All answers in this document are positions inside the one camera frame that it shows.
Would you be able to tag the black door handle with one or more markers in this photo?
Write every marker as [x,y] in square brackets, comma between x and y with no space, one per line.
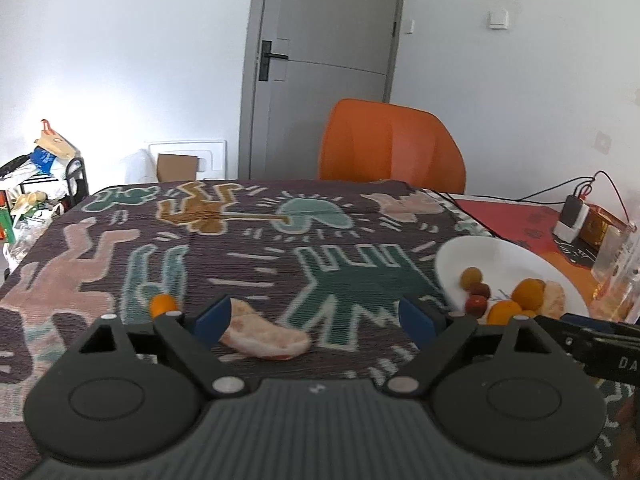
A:
[266,57]

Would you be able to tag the dark brown fruit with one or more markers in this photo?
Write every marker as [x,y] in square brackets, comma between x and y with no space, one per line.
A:
[480,289]

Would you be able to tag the charger power block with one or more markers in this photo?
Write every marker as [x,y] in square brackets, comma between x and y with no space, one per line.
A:
[571,219]

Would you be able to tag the paper bag on cart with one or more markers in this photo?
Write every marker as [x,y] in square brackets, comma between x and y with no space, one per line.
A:
[54,143]

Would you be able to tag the cardboard box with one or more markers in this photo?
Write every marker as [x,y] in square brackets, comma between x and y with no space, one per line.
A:
[176,168]

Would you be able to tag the orange chair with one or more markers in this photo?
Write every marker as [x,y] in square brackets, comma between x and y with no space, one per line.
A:
[369,141]

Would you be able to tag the patterned woven blanket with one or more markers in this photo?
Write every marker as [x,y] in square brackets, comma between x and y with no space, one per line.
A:
[87,390]

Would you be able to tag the clear plastic bottle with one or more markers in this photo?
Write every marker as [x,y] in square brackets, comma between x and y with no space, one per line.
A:
[617,296]

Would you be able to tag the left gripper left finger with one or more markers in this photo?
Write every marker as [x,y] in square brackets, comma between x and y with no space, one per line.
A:
[189,343]

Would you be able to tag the peeled pomelo piece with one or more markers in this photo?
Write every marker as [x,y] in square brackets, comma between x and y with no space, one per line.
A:
[253,335]
[553,304]

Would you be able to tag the small tangerine back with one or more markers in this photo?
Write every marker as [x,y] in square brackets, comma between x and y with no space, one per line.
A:
[161,304]

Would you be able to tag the white board against wall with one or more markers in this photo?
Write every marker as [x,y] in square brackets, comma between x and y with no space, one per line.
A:
[212,156]

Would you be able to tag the red cherry fruit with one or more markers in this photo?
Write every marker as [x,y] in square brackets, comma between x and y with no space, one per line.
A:
[476,305]

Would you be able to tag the orange red mat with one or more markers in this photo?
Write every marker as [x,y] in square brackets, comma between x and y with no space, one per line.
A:
[531,227]

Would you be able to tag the yellow plum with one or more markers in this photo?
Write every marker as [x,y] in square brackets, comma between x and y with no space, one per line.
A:
[470,277]

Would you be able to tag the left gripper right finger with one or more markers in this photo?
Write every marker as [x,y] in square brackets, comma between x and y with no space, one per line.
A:
[440,337]

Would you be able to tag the orange gold box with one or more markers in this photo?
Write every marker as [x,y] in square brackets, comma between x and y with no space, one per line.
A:
[596,225]

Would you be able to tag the grey door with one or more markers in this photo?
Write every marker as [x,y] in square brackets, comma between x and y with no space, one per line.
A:
[336,49]

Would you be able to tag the white light switch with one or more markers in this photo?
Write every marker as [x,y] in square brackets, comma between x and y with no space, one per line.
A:
[499,19]

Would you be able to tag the person's right hand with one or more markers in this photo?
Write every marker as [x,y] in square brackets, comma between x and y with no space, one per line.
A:
[628,457]

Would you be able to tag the medium orange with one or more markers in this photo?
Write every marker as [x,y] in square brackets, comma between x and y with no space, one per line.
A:
[502,311]

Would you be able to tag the large orange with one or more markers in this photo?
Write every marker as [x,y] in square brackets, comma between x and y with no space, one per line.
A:
[529,294]

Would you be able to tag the white plate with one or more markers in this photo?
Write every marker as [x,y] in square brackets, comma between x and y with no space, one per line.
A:
[503,266]

